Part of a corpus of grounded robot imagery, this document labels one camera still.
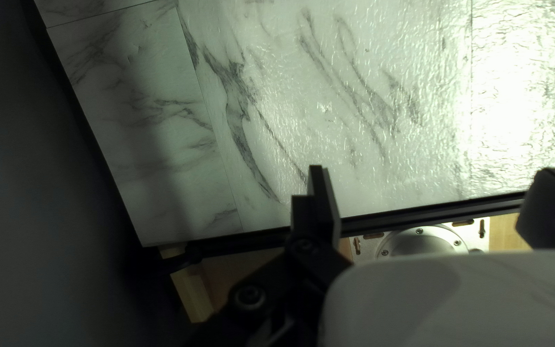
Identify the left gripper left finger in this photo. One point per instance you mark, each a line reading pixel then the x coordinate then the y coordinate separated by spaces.
pixel 306 265

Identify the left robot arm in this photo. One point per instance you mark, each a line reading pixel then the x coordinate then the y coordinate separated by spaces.
pixel 422 241

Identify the black frame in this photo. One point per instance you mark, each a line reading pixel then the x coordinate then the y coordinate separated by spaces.
pixel 402 219

